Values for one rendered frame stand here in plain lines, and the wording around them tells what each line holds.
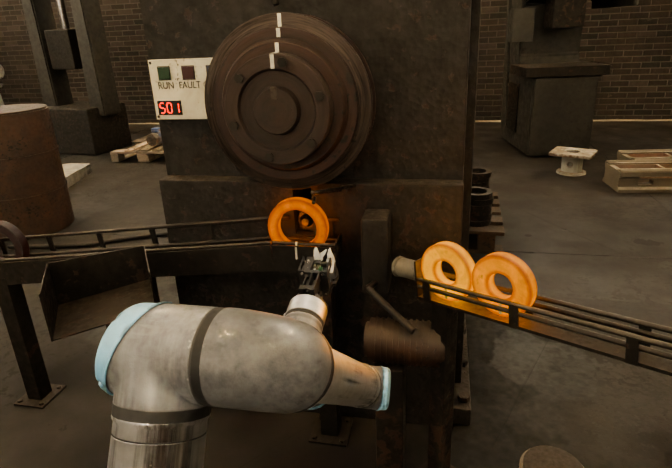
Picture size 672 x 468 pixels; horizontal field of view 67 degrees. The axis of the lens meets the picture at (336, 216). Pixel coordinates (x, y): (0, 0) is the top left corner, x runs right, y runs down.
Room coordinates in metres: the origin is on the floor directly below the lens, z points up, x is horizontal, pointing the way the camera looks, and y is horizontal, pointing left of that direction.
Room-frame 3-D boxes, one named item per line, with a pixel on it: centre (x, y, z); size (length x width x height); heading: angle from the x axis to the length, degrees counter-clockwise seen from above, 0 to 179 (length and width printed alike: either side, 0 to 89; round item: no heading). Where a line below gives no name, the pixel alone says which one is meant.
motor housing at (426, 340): (1.22, -0.18, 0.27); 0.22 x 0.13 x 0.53; 77
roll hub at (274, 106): (1.33, 0.14, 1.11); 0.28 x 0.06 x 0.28; 77
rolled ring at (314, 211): (1.42, 0.11, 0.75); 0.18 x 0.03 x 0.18; 78
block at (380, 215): (1.39, -0.12, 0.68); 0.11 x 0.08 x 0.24; 167
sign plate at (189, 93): (1.60, 0.42, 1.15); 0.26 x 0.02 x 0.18; 77
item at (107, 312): (1.27, 0.66, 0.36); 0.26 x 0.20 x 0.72; 112
